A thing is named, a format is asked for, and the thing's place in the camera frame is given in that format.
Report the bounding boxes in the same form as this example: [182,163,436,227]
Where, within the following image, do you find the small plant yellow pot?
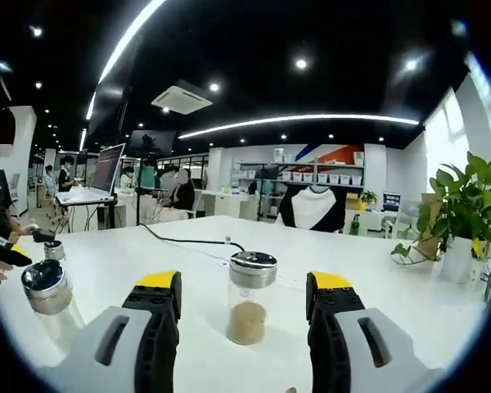
[358,190,379,212]

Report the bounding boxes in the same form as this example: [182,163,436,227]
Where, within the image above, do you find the brown cardboard box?
[417,192,446,262]

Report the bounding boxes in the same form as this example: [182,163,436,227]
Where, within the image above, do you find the black laptop stand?
[56,196,119,233]

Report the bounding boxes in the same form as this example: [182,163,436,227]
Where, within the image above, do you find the green plant in white pot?
[390,151,491,284]

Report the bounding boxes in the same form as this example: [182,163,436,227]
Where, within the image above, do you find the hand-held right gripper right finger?
[305,269,446,393]

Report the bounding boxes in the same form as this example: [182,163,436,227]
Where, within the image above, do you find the short seasoning bottle white powder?
[43,240,65,263]

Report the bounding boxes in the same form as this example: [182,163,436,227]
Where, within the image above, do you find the black monitor on stand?
[128,129,177,227]

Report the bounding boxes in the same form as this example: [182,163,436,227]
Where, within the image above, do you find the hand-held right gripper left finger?
[40,269,184,393]

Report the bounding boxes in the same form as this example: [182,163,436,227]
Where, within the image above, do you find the row of white storage bins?
[281,171,364,185]

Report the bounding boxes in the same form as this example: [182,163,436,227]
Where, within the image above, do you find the tall seasoning bottle brown powder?
[227,251,278,347]

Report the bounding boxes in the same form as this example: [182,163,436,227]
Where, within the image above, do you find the window with white blinds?
[423,88,468,193]

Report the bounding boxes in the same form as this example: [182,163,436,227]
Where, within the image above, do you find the ceiling air conditioner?
[151,79,214,115]

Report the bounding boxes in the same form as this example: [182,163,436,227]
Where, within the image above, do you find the small monitor blue screen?
[382,191,403,214]

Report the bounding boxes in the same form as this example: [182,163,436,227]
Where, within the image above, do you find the metal shelving unit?
[231,160,366,222]

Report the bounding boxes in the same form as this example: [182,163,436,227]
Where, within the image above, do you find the small white pot yellow tag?
[469,239,489,284]

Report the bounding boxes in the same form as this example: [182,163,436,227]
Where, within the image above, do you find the teal panel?
[141,165,157,190]

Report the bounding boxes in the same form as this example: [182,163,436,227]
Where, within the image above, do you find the white ceiling light strip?
[178,114,420,141]
[85,0,168,120]

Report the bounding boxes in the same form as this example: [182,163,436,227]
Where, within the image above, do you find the open silver laptop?
[55,142,127,206]

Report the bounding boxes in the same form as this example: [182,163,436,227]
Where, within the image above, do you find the black white mannequin bust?
[277,186,348,233]

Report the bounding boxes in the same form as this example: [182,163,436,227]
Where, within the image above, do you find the tall seasoning bottle pale powder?
[20,257,86,355]

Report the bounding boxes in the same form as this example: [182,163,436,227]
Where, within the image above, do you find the black table cable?
[137,223,246,253]

